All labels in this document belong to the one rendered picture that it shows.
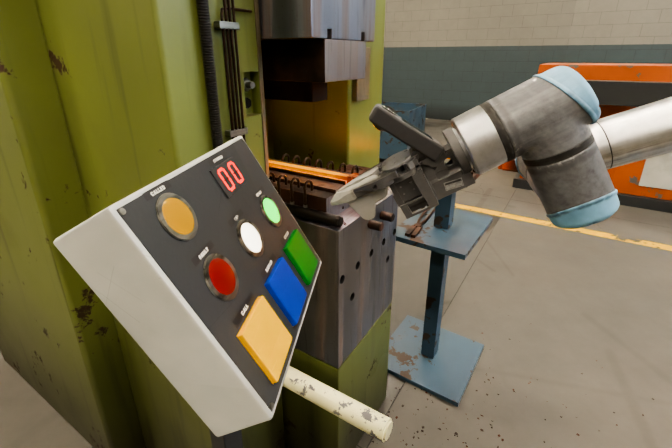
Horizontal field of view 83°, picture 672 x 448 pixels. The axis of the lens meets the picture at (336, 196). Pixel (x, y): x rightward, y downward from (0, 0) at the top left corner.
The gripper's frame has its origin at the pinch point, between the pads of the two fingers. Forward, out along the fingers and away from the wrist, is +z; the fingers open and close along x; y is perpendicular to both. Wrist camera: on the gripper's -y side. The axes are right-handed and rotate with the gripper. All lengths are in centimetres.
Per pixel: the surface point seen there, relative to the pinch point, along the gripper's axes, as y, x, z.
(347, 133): 1, 73, 7
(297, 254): 5.5, -1.9, 10.3
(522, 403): 131, 68, -3
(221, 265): -3.7, -19.2, 10.6
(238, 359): 4.6, -25.7, 11.0
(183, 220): -10.5, -20.0, 10.6
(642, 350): 165, 106, -61
